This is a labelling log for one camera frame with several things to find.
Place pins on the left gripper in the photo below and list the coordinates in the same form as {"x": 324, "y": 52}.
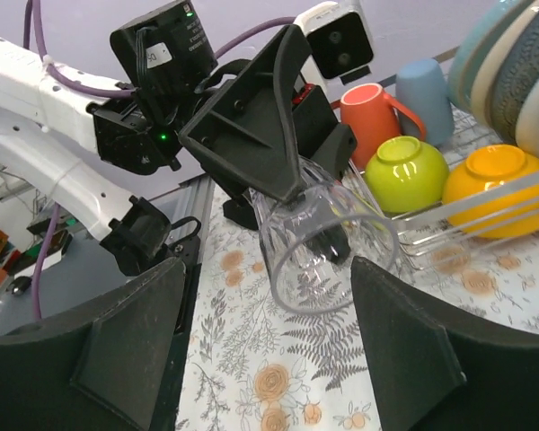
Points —
{"x": 244, "y": 135}

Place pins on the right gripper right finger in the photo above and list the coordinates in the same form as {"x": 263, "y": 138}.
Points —
{"x": 434, "y": 366}

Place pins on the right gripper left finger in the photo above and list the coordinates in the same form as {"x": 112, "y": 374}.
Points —
{"x": 106, "y": 364}

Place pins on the clear plastic glass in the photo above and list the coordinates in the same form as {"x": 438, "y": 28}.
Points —
{"x": 308, "y": 244}

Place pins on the orange mug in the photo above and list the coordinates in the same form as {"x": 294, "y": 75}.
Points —
{"x": 371, "y": 113}

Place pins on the light blue cup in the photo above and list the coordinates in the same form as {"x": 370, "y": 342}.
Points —
{"x": 421, "y": 87}

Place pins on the light blue beige plate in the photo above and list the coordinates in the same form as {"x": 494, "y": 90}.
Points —
{"x": 475, "y": 48}

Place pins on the beige pink rimmed plate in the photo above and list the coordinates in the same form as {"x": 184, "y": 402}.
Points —
{"x": 489, "y": 72}

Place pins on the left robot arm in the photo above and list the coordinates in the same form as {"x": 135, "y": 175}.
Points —
{"x": 49, "y": 111}

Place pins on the lime green bowl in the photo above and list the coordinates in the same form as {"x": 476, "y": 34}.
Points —
{"x": 406, "y": 175}

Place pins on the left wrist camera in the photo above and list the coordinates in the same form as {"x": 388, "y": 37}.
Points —
{"x": 340, "y": 40}

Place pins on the metal wire dish rack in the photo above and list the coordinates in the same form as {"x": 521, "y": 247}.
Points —
{"x": 492, "y": 196}

